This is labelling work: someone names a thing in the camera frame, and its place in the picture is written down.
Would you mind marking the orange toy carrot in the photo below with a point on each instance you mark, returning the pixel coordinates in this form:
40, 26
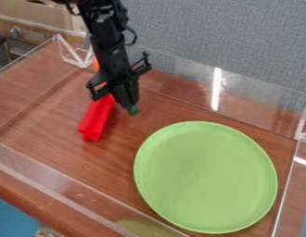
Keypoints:
134, 109

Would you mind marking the red rectangular block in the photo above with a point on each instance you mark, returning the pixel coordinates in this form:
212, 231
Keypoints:
95, 118

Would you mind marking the clear acrylic enclosure walls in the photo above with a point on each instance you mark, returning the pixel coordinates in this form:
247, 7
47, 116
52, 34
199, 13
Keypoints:
75, 184

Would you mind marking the green round plate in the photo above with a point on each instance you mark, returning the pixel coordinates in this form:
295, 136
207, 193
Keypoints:
206, 177

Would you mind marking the clear acrylic corner bracket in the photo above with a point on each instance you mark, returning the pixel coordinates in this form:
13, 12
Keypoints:
75, 56

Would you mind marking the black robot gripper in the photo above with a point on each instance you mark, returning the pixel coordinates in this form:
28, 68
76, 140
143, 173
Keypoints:
109, 39

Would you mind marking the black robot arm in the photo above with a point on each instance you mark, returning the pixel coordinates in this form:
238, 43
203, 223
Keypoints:
105, 19

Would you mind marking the wooden box on shelf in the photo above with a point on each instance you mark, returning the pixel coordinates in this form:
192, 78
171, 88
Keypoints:
43, 12

